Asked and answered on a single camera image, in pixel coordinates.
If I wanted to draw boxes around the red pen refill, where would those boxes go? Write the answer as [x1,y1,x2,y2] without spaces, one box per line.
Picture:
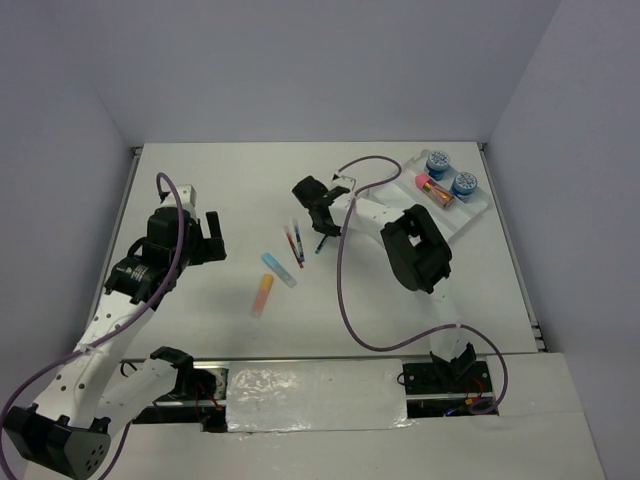
[283,226,304,269]

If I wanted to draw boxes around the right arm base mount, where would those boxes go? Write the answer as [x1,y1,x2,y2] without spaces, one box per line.
[396,343,497,419]

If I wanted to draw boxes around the silver foil sheet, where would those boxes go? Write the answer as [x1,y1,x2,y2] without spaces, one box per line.
[226,359,411,433]

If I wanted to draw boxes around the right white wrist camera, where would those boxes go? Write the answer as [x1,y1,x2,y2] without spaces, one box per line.
[330,172,357,195]

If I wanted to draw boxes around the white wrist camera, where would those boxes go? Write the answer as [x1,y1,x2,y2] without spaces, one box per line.
[160,184,197,218]
[330,172,357,195]

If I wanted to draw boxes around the white compartment tray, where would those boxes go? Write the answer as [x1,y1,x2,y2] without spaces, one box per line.
[364,149,492,243]

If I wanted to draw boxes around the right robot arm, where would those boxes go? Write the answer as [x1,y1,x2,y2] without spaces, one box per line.
[292,175,460,353]

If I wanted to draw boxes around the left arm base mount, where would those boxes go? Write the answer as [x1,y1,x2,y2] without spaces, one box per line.
[132,365,229,433]

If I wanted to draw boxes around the orange glue stick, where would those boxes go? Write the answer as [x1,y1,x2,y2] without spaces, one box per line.
[251,274,274,318]

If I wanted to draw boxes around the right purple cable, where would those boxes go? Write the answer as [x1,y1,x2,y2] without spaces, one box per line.
[335,155,511,416]

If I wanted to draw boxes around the blue capped glue stick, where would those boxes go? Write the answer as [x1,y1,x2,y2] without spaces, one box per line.
[261,252,297,288]

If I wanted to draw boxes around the pink capped tube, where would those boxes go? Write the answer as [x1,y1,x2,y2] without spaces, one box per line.
[414,174,455,209]

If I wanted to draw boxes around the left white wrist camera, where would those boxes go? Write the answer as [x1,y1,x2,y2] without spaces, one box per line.
[160,184,197,218]

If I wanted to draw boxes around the blue jar patterned lid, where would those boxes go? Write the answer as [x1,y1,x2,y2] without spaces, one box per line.
[425,150,451,181]

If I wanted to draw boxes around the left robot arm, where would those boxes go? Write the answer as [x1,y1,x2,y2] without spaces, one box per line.
[2,207,226,479]

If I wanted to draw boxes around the dark blue pen refill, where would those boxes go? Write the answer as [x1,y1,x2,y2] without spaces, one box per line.
[314,237,327,255]

